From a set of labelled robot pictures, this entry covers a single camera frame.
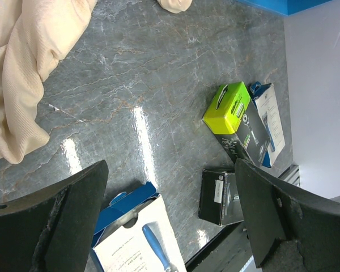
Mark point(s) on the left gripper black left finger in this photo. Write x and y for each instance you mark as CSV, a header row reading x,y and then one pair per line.
x,y
52,228

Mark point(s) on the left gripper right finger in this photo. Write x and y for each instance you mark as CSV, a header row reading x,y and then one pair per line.
x,y
289,228

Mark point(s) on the white box blue razor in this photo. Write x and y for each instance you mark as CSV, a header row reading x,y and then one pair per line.
x,y
133,233

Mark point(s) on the blue shelf unit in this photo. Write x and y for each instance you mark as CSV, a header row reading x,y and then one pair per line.
x,y
284,7

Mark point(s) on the white razor box right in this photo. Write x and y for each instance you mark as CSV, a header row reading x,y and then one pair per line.
x,y
264,98

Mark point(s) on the beige cloth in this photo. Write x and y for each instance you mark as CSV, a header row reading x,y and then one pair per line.
x,y
35,36

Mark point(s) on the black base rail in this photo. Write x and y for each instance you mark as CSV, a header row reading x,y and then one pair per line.
x,y
227,251

